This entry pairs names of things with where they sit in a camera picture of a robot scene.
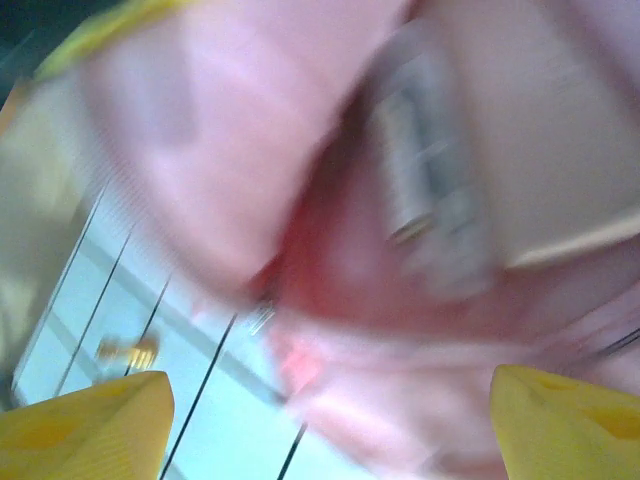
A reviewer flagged clear plastic pencil case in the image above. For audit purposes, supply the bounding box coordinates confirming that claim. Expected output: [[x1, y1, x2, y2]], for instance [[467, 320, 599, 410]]
[[372, 29, 496, 296]]

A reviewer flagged small brass fitting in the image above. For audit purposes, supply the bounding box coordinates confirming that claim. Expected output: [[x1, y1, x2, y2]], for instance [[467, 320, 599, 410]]
[[94, 333, 162, 374]]

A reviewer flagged pink student backpack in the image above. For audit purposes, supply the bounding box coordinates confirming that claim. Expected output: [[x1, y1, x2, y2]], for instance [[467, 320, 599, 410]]
[[74, 0, 640, 480]]

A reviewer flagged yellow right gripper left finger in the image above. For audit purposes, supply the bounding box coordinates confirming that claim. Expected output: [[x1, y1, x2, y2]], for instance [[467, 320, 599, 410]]
[[0, 370, 176, 480]]

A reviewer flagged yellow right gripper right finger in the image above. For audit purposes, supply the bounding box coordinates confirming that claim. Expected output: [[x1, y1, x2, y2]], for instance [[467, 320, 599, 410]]
[[489, 363, 640, 480]]

